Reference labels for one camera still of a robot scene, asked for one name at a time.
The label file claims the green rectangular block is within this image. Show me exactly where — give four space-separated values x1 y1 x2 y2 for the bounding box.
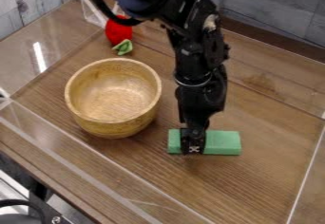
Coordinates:
167 129 242 156

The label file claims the clear acrylic tray enclosure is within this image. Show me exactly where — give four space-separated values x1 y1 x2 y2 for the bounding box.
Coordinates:
0 1 325 224

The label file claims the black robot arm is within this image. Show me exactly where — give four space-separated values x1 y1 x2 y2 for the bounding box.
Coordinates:
91 0 230 155

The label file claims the black metal bracket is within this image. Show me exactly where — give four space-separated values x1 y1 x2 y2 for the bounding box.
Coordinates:
28 192 72 224

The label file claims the red felt strawberry toy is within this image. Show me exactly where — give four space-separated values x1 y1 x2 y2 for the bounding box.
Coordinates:
106 19 134 56

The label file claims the clear acrylic triangular bracket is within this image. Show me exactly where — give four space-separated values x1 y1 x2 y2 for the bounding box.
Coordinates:
80 0 109 28

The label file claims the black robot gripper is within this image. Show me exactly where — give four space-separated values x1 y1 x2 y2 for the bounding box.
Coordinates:
175 65 228 155

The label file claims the brown wooden bowl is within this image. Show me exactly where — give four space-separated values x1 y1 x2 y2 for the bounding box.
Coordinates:
64 58 163 139

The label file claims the black cable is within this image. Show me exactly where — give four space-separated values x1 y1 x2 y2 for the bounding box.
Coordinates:
0 197 43 224

